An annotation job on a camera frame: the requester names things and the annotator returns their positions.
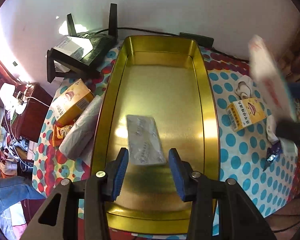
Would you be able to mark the blue jeans leg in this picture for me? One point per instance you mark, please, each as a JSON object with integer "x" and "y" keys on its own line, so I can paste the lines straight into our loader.
{"x": 14, "y": 190}

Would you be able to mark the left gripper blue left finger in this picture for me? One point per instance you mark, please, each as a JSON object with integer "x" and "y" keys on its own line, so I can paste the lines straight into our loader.
{"x": 119, "y": 171}

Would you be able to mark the yellow medicine box left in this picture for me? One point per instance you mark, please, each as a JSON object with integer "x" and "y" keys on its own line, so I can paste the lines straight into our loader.
{"x": 71, "y": 103}

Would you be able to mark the black wifi router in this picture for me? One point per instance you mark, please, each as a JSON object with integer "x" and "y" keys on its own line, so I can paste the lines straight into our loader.
{"x": 79, "y": 55}

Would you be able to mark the black power adapter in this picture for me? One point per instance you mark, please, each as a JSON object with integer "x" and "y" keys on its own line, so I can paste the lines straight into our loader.
{"x": 203, "y": 41}

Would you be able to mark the gold metal tin tray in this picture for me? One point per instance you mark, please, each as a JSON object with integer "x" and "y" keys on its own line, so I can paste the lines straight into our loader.
{"x": 159, "y": 89}

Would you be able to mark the dark red wooden cabinet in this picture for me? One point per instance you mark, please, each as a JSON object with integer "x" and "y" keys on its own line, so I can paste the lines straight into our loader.
{"x": 29, "y": 124}

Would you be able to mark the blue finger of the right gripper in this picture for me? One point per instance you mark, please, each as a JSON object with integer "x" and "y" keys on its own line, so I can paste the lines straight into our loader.
{"x": 288, "y": 129}
{"x": 294, "y": 90}

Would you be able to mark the polka dot tablecloth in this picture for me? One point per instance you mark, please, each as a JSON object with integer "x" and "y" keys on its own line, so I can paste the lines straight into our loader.
{"x": 243, "y": 153}

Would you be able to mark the yellow medicine box with lips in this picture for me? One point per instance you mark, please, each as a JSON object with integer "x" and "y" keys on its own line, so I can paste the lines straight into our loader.
{"x": 243, "y": 113}

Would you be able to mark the orange snack packet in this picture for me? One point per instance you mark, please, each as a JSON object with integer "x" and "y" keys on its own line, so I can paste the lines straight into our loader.
{"x": 59, "y": 134}

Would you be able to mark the silver pill blister pack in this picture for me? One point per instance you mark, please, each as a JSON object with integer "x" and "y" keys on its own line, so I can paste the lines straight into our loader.
{"x": 143, "y": 141}

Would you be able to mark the teal white medicine box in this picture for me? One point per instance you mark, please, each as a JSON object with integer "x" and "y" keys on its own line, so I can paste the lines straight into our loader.
{"x": 269, "y": 80}

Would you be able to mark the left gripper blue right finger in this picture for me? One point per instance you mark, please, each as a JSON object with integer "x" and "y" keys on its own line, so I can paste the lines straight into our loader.
{"x": 177, "y": 171}

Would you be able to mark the dark blue sachet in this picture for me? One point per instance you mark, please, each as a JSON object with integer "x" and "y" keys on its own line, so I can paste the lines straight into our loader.
{"x": 273, "y": 153}

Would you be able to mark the grey plastic package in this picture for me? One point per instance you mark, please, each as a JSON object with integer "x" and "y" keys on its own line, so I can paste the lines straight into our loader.
{"x": 82, "y": 130}

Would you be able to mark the white sock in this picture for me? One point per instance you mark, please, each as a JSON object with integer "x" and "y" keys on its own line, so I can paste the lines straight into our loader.
{"x": 244, "y": 87}
{"x": 270, "y": 129}

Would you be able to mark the white charger with cable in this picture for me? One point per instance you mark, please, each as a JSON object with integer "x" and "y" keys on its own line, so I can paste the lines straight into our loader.
{"x": 20, "y": 99}

